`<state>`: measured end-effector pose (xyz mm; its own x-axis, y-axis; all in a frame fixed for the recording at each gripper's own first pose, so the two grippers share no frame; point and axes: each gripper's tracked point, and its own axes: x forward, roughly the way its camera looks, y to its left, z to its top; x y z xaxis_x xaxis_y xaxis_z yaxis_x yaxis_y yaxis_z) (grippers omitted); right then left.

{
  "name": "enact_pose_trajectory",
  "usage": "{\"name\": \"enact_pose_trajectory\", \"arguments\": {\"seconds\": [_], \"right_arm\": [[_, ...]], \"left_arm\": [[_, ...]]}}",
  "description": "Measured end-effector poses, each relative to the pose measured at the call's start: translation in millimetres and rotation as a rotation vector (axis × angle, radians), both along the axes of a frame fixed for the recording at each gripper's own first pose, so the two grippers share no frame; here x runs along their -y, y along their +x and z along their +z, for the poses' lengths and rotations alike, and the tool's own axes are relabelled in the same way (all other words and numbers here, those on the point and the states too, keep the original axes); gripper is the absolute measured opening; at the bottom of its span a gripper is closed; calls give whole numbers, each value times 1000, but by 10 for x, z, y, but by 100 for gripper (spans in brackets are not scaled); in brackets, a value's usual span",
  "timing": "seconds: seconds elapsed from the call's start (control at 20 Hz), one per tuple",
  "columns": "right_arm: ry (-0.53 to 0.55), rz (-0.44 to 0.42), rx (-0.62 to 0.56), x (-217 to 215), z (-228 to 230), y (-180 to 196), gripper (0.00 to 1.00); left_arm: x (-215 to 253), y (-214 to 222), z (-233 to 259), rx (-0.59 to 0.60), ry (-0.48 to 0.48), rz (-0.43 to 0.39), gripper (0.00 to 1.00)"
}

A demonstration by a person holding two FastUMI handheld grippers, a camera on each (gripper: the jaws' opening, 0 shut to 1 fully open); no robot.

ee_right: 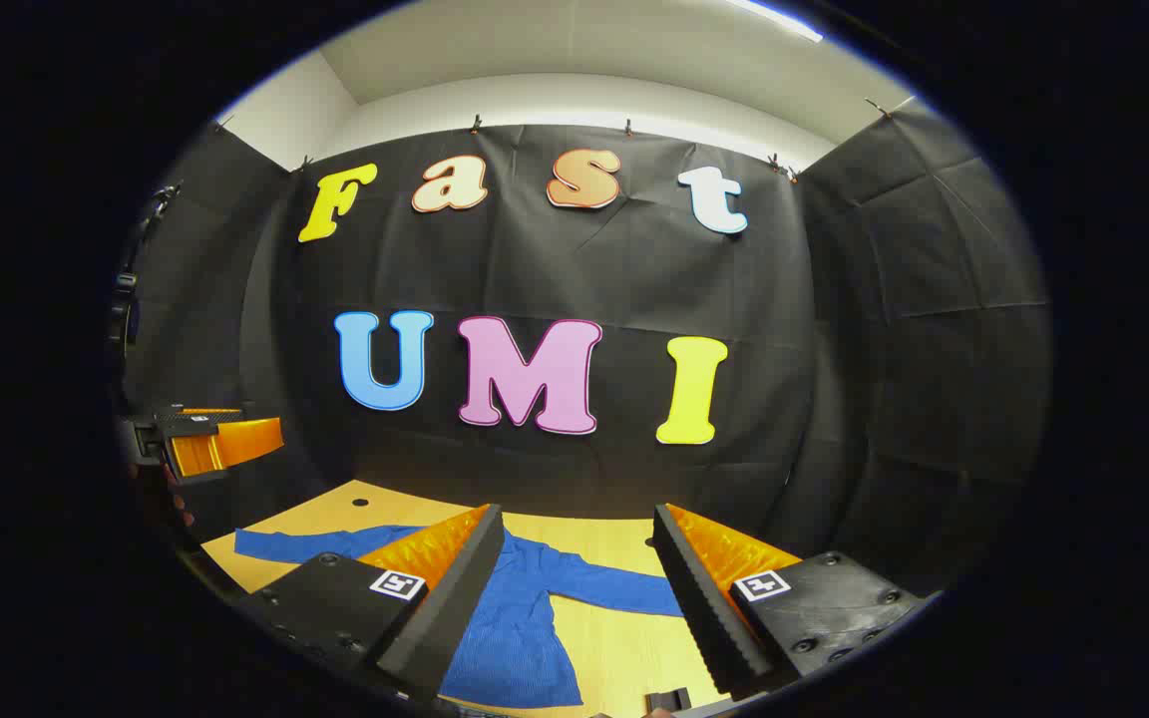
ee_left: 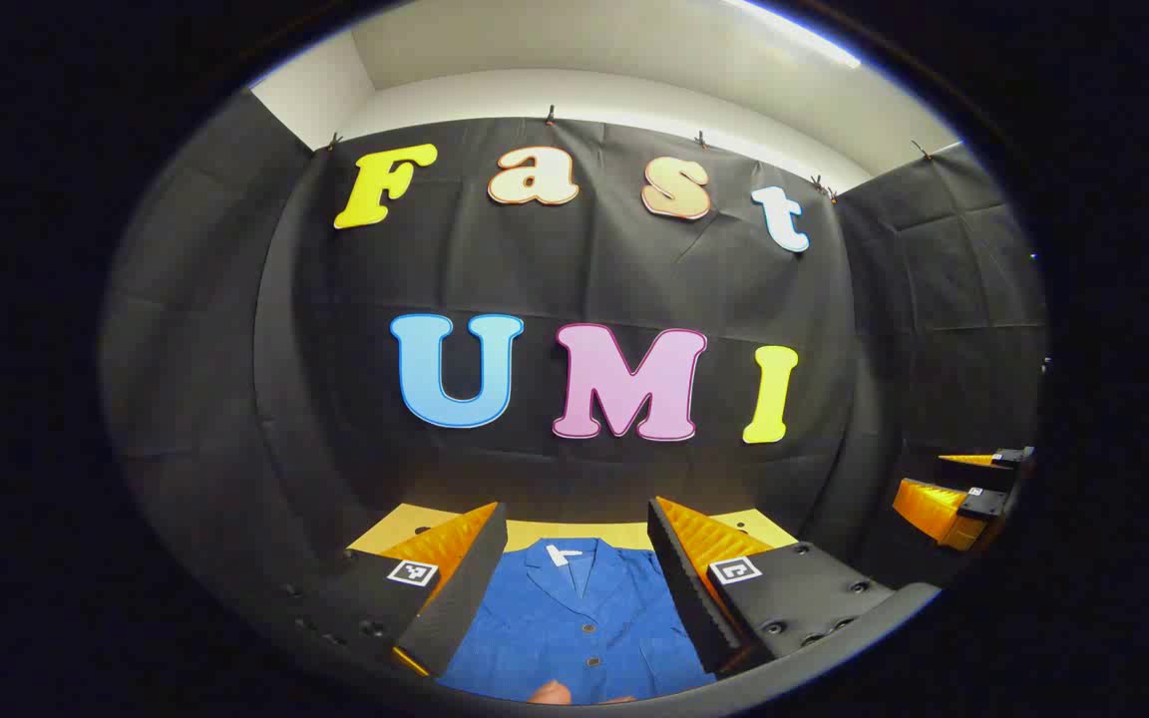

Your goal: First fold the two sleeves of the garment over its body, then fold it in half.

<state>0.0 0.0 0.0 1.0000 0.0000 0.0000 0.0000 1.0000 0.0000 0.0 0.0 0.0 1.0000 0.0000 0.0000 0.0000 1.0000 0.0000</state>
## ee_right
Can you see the blue shirt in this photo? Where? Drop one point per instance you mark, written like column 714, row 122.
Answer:
column 515, row 618

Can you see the row of black cloth clips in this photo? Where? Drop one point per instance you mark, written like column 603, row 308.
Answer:
column 476, row 125

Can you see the black backdrop cloth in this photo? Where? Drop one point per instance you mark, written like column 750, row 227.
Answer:
column 834, row 349

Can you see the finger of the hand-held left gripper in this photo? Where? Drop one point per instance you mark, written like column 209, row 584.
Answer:
column 235, row 444
column 191, row 421

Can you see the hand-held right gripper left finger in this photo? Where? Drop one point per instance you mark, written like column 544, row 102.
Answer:
column 455, row 608

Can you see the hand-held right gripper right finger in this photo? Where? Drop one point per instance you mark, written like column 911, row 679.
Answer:
column 704, row 608

